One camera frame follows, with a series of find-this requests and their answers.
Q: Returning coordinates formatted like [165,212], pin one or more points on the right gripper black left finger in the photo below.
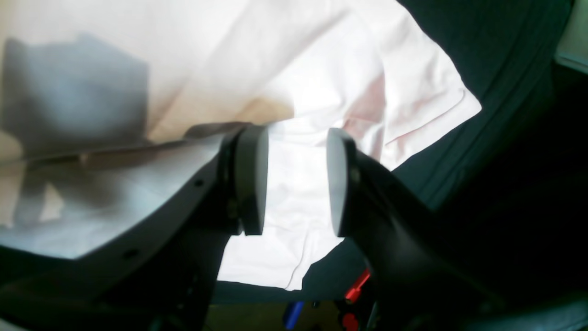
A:
[160,274]

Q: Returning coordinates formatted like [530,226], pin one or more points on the red black clamp right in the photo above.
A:
[350,321]

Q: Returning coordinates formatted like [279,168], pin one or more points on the light pink T-shirt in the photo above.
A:
[109,106]

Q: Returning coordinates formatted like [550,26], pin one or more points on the black tablecloth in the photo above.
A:
[509,186]

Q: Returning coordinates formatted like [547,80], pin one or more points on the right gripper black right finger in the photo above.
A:
[413,257]

